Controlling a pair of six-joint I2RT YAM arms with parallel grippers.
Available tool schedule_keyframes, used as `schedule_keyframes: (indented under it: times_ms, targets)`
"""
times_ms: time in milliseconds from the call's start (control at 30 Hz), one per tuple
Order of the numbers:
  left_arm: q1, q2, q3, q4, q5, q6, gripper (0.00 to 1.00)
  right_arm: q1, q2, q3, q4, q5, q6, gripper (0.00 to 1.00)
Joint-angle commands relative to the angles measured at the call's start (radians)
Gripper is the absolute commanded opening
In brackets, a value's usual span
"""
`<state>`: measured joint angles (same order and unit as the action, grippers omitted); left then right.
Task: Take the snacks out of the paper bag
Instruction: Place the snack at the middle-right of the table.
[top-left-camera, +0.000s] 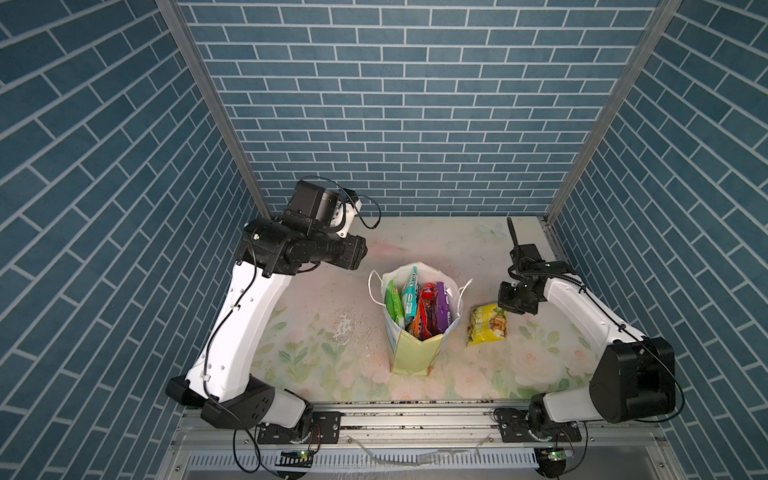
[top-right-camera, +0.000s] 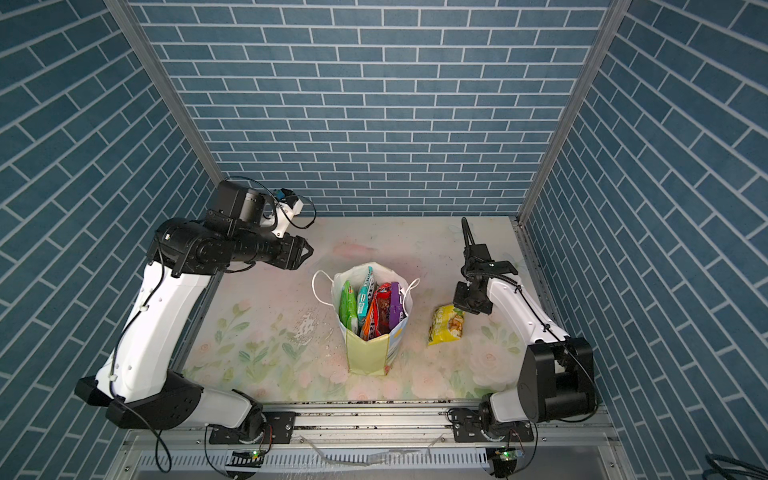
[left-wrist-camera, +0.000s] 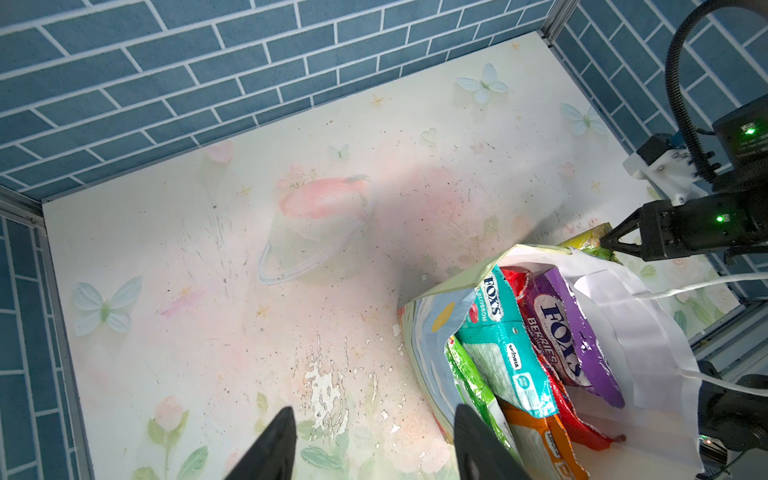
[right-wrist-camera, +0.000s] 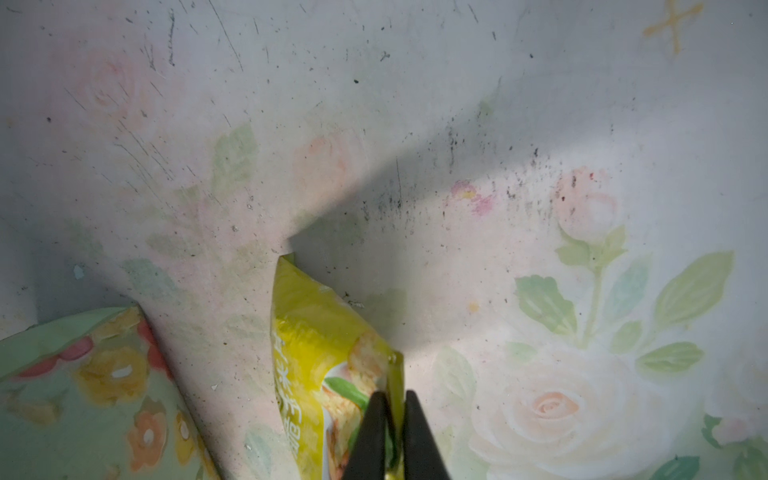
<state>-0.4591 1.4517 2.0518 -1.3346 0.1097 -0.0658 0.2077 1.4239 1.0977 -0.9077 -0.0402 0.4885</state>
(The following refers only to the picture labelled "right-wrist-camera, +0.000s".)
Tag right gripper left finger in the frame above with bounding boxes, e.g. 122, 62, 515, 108
342, 391, 389, 480

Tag yellow green snack packet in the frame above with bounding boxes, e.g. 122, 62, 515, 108
270, 254, 405, 479

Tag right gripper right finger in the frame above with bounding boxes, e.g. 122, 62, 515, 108
403, 390, 450, 480

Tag floral paper gift bag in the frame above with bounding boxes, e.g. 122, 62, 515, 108
1, 306, 219, 479

